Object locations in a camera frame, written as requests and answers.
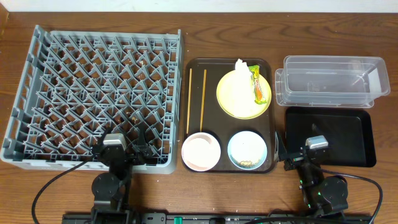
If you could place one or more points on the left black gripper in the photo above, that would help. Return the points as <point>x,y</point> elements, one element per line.
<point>125,154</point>

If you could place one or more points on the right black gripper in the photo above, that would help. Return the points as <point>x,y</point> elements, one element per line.
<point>283,155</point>

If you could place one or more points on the light blue bowl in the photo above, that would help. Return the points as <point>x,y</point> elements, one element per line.
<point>247,146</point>

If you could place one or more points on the green orange snack wrapper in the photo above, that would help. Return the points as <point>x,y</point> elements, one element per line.
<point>259,96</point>

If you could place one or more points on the white tissue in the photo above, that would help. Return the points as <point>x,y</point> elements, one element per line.
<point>242,87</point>

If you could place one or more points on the wooden chopstick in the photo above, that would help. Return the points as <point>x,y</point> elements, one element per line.
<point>203,100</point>
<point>189,100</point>

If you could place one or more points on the rice and food scraps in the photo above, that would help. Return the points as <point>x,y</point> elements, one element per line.
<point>247,164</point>

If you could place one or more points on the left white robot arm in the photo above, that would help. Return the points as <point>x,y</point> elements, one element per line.
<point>111,188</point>

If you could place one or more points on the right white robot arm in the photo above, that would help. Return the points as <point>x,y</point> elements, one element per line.
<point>323,195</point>

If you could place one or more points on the black waste tray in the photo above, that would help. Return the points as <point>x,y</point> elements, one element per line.
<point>352,130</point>

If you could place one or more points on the clear plastic waste bin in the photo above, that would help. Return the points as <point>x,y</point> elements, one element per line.
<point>331,81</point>

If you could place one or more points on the pink plate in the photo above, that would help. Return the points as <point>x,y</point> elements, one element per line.
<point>186,163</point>

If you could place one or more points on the dark brown serving tray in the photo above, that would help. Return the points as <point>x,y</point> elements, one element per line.
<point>218,123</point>

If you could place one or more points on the grey plastic dish rack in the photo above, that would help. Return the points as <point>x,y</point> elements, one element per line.
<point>74,85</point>

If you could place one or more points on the yellow plate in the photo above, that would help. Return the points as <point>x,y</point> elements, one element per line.
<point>224,95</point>

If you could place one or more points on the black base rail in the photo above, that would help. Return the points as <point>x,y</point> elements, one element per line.
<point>162,218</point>

